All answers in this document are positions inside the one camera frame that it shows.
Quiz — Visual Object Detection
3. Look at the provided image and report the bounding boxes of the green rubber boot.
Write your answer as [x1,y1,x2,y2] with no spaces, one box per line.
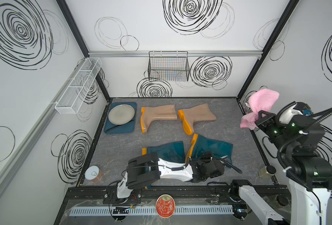
[141,141,186,189]
[185,134,233,163]

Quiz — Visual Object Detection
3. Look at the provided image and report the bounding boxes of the pink microfiber cloth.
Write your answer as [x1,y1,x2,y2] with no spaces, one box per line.
[240,89,279,130]

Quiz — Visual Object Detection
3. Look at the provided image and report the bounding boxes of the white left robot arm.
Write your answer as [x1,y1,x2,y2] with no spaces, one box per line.
[116,152,229,199]

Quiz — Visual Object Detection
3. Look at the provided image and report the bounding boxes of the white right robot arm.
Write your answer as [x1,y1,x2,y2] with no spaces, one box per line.
[255,102,332,225]

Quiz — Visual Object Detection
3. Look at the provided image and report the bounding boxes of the beige rubber boot right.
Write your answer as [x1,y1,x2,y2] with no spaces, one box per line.
[178,104,217,135]

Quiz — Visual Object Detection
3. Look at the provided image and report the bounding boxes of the beige rubber boot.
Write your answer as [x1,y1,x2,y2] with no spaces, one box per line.
[178,104,217,135]
[140,105,177,133]

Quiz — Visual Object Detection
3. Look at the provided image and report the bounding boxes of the beige rubber boot left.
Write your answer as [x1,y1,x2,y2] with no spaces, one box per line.
[140,105,177,133]

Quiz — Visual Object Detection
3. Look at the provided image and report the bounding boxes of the small jar black lid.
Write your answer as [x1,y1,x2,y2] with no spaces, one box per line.
[258,165,277,179]

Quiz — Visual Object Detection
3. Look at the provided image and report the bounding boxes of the teal rectangular tray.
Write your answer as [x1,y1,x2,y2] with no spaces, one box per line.
[104,102,137,134]

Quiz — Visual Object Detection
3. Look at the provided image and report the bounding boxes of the black knife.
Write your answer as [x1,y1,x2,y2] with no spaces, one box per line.
[105,120,134,133]

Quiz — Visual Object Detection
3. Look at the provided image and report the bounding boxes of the grey round plate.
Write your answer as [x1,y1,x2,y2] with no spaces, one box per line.
[108,104,135,125]

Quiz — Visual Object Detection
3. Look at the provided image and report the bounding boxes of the copper tape roll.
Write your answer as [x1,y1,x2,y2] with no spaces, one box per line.
[84,166,103,183]

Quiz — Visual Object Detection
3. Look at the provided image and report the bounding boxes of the black mounting rail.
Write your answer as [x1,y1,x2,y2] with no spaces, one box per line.
[66,184,293,204]

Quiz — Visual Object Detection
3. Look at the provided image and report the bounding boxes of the grey wall rail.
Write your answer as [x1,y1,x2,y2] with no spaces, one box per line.
[88,50,263,58]

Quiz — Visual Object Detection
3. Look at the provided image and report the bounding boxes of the black wire basket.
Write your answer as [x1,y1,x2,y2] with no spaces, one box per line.
[147,56,190,82]

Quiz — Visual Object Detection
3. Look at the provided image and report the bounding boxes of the white slotted cable duct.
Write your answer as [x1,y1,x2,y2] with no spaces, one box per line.
[69,205,234,217]

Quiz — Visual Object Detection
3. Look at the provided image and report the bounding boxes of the white wire shelf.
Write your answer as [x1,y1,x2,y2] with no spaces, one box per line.
[55,58,102,114]

